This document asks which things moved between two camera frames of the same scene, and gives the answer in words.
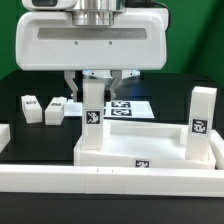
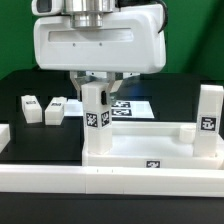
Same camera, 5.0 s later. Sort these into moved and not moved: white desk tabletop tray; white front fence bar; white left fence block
Moved: white desk tabletop tray
Not moved: white front fence bar; white left fence block
